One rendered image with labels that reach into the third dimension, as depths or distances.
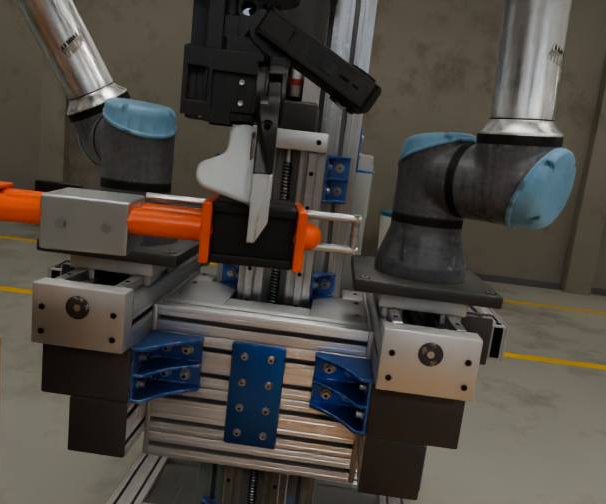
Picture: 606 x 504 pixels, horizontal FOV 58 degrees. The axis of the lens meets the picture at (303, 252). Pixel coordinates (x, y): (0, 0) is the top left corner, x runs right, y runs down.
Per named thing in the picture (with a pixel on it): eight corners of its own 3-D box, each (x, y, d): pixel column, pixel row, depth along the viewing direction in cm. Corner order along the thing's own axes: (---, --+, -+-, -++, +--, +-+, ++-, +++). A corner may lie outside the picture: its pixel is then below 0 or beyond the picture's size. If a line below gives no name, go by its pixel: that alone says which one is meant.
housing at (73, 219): (35, 249, 43) (37, 192, 43) (65, 235, 50) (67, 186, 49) (125, 257, 44) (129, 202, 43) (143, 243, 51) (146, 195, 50)
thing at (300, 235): (197, 263, 44) (202, 201, 43) (206, 246, 51) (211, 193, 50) (301, 273, 45) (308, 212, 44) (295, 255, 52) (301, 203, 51)
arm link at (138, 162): (109, 181, 85) (114, 91, 83) (89, 173, 96) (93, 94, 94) (183, 186, 92) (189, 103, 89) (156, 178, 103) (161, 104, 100)
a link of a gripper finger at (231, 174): (190, 237, 43) (203, 130, 45) (265, 245, 44) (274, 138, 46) (187, 227, 40) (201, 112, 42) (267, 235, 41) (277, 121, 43)
